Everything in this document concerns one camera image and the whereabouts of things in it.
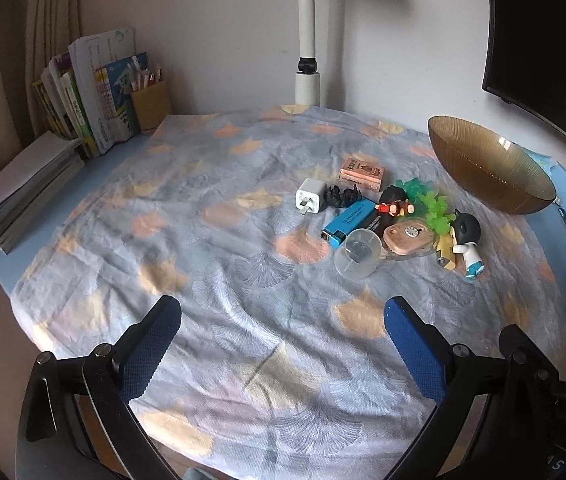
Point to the light blue tissue pack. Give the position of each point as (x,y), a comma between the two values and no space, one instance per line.
(545,161)

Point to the tan pen holder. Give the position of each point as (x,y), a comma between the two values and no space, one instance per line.
(152,107)

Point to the white plug charger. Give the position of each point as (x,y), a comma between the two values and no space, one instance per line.
(312,196)

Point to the pens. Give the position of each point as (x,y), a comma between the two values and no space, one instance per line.
(145,77)

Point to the clear plastic cup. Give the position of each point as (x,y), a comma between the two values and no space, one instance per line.
(358,255)

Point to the beige curtain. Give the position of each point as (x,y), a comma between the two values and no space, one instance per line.
(55,10)

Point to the small pink box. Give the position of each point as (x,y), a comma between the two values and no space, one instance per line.
(362,172)

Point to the row of upright books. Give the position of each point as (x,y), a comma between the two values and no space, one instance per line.
(93,95)

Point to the grey leaf-patterned cloth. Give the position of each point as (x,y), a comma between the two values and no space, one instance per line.
(213,260)

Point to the white lamp pole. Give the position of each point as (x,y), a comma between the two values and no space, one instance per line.
(308,20)

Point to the black monitor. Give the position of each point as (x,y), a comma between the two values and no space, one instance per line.
(548,35)

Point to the black-haired figurine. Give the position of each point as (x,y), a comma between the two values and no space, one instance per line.
(465,232)

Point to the green plastic plant toy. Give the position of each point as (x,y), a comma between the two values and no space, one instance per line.
(435,207)

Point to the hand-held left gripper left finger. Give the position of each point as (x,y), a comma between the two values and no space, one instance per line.
(145,355)

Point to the blue and black lighter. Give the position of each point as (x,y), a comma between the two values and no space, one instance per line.
(348,222)

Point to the stack of papers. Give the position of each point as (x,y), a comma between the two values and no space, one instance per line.
(28,185)

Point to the amber ribbed glass bowl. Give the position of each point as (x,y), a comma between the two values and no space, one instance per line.
(488,180)

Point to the small red figurine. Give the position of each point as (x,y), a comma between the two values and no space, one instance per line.
(394,201)

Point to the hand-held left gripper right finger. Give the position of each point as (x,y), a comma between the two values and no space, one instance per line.
(413,355)

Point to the black claw hair clip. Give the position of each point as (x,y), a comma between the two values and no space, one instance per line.
(343,196)

